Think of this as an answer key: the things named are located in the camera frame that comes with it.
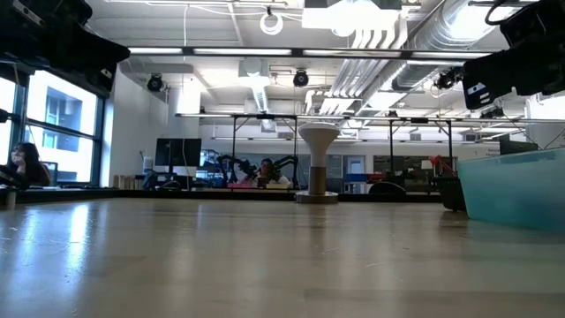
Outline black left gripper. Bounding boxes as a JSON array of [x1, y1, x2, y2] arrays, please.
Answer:
[[0, 0, 132, 95]]

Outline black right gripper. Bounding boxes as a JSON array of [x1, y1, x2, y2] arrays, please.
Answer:
[[461, 43, 565, 111]]

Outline black hanging ceiling device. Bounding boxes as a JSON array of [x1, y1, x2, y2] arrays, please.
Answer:
[[479, 105, 507, 120], [433, 65, 465, 91]]

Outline dark monitor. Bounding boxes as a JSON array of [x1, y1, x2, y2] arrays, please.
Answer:
[[499, 140, 539, 157]]

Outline large window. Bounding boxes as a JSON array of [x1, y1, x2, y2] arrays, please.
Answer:
[[0, 70, 106, 185]]

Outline red desk lamp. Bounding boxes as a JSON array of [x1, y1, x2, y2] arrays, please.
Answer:
[[428, 154, 460, 176]]

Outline teal translucent plastic bin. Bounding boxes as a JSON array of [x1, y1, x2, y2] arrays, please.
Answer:
[[456, 148, 565, 233]]

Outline black mesh basket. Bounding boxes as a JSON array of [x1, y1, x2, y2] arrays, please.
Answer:
[[434, 175, 467, 212]]

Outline black desk monitor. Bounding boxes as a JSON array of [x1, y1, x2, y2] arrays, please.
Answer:
[[154, 138, 203, 169]]

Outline person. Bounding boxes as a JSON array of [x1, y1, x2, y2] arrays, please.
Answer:
[[0, 141, 52, 190], [253, 157, 293, 190]]

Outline small wooden blocks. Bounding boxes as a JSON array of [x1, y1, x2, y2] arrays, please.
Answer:
[[112, 174, 137, 190]]

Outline white ceiling air unit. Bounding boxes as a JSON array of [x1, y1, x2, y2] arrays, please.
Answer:
[[301, 0, 403, 36]]

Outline white mushroom lamp brass base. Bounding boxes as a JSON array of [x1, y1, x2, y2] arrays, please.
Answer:
[[298, 121, 340, 205]]

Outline long ceiling light bar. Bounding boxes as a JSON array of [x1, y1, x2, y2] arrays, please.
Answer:
[[126, 43, 493, 62]]

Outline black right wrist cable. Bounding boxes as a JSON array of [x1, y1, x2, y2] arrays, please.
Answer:
[[484, 0, 509, 27]]

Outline silver ventilation duct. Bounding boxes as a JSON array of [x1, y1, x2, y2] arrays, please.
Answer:
[[328, 0, 500, 101]]

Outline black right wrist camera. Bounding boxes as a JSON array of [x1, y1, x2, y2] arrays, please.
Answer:
[[500, 0, 565, 50]]

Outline black rig frame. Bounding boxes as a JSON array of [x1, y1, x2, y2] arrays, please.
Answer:
[[230, 113, 299, 189], [388, 117, 455, 176]]

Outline black aluminium table frame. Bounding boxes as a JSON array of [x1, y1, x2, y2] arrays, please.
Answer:
[[0, 165, 443, 211]]

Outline black cable loop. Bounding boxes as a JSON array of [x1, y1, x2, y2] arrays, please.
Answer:
[[368, 180, 408, 196]]

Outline white hanging ring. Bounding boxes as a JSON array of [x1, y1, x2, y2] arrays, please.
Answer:
[[258, 11, 285, 37]]

